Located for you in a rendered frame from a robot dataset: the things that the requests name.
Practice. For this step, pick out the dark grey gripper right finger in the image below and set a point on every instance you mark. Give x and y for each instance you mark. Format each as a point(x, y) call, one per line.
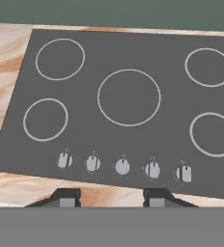
point(155, 195)

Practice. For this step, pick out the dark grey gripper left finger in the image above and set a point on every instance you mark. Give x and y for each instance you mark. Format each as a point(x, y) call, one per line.
point(65, 195)

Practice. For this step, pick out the grey hob knob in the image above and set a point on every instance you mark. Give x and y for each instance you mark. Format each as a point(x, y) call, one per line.
point(92, 163)
point(152, 170)
point(64, 160)
point(122, 167)
point(183, 174)

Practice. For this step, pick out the dark grey hob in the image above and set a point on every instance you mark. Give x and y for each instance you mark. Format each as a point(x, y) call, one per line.
point(126, 106)

